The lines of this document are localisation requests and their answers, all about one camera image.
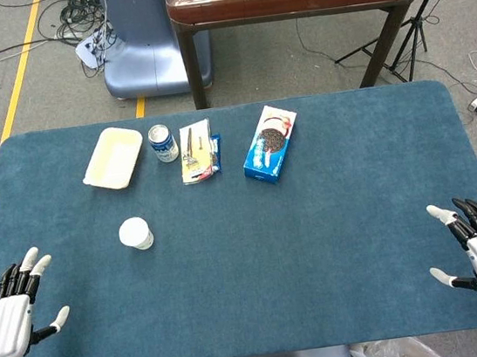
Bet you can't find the cream plastic food container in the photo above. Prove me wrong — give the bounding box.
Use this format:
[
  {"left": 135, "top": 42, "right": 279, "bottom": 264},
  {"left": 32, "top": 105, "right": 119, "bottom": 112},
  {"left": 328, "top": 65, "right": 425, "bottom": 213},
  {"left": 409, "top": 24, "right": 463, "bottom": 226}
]
[{"left": 76, "top": 122, "right": 151, "bottom": 196}]

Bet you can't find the blue table mat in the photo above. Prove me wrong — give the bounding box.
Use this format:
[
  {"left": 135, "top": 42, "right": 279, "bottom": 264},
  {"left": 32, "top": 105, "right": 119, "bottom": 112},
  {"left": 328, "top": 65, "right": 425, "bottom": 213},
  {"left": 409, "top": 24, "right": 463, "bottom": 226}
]
[{"left": 0, "top": 72, "right": 477, "bottom": 357}]

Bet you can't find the blue cookie box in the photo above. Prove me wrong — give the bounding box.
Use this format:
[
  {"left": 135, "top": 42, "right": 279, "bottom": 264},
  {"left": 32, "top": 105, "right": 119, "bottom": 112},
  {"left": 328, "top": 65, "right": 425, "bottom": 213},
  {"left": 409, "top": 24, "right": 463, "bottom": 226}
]
[{"left": 235, "top": 100, "right": 306, "bottom": 189}]

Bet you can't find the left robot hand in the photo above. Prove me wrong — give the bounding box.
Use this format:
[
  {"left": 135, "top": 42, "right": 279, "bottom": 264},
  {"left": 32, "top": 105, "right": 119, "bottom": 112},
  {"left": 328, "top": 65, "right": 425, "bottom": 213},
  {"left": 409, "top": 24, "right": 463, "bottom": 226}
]
[{"left": 0, "top": 243, "right": 77, "bottom": 357}]

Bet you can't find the black tripod stand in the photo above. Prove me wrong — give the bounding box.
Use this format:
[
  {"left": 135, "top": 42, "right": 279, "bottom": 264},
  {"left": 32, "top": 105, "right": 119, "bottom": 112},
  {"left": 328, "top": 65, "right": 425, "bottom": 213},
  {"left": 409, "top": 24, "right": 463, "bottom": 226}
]
[{"left": 326, "top": 0, "right": 477, "bottom": 92}]

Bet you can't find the blue white milk can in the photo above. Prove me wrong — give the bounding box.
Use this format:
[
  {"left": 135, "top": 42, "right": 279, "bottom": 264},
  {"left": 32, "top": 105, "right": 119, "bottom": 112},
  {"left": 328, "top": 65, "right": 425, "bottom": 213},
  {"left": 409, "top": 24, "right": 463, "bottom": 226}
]
[{"left": 146, "top": 122, "right": 181, "bottom": 166}]

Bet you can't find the grey-blue robot pedestal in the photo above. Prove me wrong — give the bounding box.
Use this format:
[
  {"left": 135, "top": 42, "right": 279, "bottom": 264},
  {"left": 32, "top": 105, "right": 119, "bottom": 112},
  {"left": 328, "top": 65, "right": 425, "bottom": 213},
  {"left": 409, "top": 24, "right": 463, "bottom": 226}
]
[{"left": 93, "top": 0, "right": 217, "bottom": 103}]

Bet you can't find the white paper cup green flower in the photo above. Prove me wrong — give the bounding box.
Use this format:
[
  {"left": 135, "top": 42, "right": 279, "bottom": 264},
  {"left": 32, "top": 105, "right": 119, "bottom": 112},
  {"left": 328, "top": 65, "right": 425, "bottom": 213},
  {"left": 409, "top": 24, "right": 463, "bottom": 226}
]
[{"left": 117, "top": 215, "right": 156, "bottom": 254}]

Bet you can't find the yellow snack packet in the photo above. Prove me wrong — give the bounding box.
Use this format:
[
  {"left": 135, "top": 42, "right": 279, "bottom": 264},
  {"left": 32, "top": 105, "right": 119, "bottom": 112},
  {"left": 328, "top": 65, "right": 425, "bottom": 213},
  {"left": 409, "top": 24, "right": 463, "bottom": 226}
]
[{"left": 174, "top": 118, "right": 219, "bottom": 187}]

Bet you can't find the clear plastic bag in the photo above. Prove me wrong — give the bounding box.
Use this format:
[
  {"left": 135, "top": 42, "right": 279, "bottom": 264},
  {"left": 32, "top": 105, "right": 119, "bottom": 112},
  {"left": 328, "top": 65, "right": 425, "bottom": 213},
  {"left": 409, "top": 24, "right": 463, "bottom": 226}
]
[{"left": 347, "top": 331, "right": 447, "bottom": 357}]

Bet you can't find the black floor cable bundle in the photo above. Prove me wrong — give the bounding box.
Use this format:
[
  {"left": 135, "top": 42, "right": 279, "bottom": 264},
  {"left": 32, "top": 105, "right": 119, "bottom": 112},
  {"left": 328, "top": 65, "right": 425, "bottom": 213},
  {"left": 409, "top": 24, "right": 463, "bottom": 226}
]
[{"left": 38, "top": 0, "right": 120, "bottom": 84}]

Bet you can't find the small blue snack packet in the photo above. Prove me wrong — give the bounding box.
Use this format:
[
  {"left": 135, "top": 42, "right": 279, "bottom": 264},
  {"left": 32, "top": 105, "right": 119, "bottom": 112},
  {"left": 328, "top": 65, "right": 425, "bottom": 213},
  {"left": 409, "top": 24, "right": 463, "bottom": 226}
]
[{"left": 208, "top": 134, "right": 226, "bottom": 174}]

